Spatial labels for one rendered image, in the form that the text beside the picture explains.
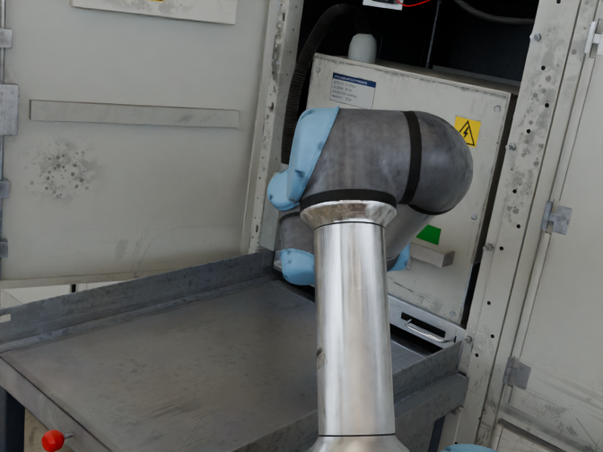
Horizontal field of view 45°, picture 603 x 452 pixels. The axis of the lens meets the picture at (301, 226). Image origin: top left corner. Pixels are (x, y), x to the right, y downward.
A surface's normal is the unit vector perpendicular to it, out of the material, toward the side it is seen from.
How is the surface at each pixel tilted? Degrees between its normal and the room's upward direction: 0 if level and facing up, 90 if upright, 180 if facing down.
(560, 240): 90
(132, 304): 90
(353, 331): 59
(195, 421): 0
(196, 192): 90
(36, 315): 90
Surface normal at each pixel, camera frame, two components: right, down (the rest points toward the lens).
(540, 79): -0.67, 0.13
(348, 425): -0.25, -0.24
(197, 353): 0.14, -0.95
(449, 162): 0.56, 0.17
